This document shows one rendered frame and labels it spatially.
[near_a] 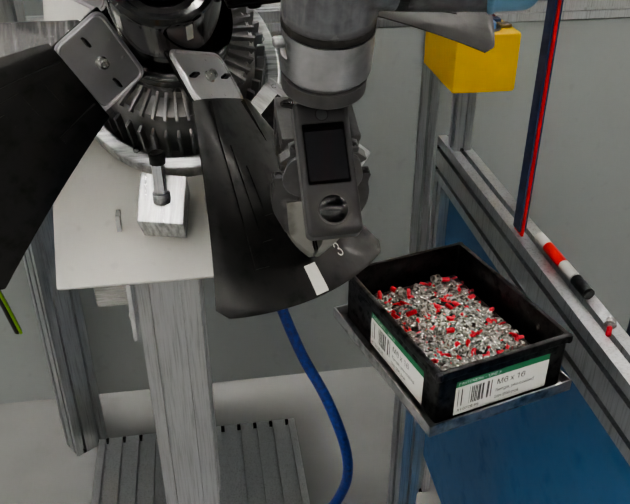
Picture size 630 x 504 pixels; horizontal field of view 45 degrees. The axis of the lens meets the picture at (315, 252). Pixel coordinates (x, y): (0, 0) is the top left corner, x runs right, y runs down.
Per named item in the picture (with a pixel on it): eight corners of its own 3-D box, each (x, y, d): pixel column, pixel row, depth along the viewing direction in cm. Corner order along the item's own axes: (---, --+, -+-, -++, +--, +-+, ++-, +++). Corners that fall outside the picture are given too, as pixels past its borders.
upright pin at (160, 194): (153, 198, 91) (147, 148, 88) (171, 197, 91) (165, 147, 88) (152, 206, 89) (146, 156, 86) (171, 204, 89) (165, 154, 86)
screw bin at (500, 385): (342, 315, 95) (343, 268, 92) (456, 285, 101) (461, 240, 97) (432, 429, 78) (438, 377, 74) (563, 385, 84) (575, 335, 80)
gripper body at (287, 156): (346, 142, 75) (358, 35, 66) (363, 202, 69) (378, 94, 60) (270, 146, 74) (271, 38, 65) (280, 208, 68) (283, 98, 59)
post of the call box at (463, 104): (447, 144, 129) (454, 73, 123) (464, 143, 130) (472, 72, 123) (453, 151, 127) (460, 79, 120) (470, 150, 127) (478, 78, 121)
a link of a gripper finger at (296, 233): (306, 222, 80) (311, 155, 73) (315, 264, 76) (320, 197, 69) (277, 224, 80) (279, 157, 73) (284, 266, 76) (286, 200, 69)
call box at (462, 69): (422, 71, 129) (426, 7, 123) (478, 68, 130) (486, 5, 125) (450, 103, 115) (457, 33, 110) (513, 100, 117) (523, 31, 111)
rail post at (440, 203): (407, 480, 177) (434, 176, 137) (423, 478, 178) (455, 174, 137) (411, 493, 174) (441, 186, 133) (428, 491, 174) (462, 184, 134)
